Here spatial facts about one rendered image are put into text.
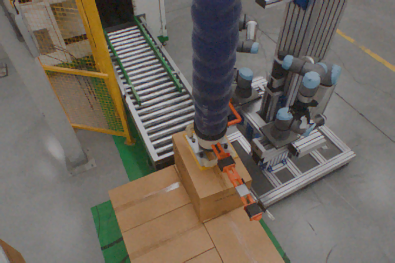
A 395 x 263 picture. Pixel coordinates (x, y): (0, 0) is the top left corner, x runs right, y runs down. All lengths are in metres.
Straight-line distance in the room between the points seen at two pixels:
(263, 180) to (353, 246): 0.99
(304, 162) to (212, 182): 1.39
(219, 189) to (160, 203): 0.61
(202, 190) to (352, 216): 1.77
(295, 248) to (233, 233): 0.82
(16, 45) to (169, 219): 1.71
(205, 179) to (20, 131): 2.69
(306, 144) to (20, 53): 2.23
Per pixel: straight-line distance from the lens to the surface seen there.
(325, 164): 3.35
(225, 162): 1.96
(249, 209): 1.81
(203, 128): 1.89
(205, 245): 2.41
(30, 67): 2.66
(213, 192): 2.13
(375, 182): 3.75
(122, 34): 4.31
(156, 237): 2.45
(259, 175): 3.11
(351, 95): 4.52
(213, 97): 1.67
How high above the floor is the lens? 2.83
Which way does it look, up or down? 51 degrees down
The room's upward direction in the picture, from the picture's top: 1 degrees counter-clockwise
